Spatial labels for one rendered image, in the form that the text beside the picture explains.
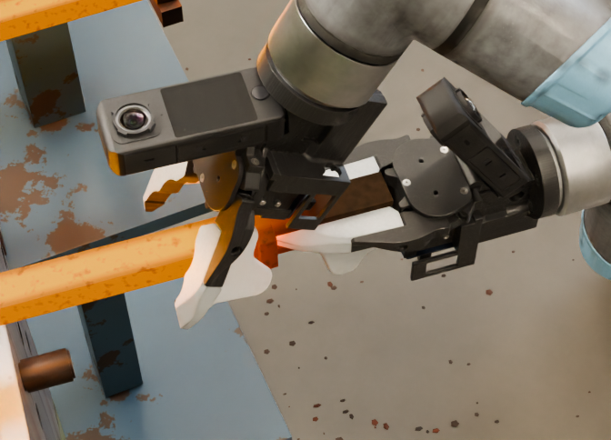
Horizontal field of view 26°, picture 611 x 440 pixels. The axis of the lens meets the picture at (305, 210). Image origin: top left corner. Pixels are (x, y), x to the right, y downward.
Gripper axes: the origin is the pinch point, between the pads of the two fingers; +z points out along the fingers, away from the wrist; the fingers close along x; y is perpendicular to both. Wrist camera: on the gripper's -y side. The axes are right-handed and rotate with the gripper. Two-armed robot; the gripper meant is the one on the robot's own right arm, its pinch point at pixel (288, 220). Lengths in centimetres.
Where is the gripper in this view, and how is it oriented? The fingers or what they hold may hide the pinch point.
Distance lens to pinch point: 95.7
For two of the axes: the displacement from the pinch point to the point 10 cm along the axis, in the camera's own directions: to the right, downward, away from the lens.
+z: -9.5, 2.5, -1.7
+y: 0.1, 5.8, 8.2
